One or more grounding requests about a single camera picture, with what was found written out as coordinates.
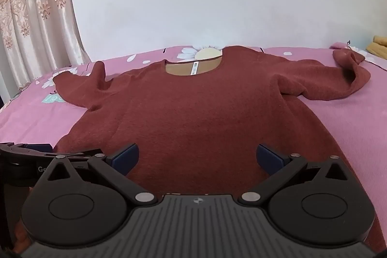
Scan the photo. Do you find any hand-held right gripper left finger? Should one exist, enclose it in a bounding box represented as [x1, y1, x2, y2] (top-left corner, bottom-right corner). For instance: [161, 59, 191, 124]
[45, 142, 158, 205]

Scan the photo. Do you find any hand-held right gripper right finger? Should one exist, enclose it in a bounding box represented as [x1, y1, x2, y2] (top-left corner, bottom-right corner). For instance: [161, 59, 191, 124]
[238, 143, 353, 204]

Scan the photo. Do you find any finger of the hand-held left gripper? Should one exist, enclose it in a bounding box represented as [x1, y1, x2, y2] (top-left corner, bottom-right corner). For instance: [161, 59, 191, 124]
[0, 141, 52, 153]
[6, 148, 104, 163]

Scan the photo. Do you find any red-brown knit sweater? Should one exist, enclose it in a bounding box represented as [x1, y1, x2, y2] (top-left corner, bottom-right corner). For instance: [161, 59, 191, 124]
[12, 46, 387, 248]

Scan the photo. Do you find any pink floral bed sheet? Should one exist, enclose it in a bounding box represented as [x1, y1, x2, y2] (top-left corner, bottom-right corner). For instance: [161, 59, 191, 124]
[0, 42, 387, 195]

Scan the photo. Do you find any beige patterned curtain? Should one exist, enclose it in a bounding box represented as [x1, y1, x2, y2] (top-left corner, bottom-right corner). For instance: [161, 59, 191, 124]
[0, 0, 91, 89]

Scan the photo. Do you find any yellow folded cloth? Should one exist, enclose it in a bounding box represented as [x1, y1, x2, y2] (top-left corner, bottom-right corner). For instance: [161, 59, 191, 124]
[366, 35, 387, 59]

